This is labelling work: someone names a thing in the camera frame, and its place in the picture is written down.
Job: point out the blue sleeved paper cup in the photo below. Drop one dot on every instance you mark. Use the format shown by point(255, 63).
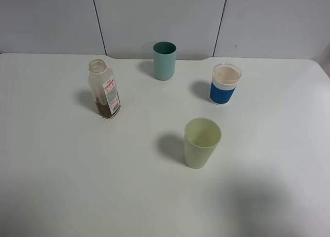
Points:
point(225, 78)

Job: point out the teal plastic cup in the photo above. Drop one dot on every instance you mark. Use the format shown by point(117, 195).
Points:
point(164, 57)

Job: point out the clear plastic drink bottle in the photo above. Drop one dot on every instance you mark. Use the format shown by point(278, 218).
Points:
point(103, 87)

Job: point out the light green plastic cup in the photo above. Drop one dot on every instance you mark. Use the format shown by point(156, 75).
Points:
point(201, 136)

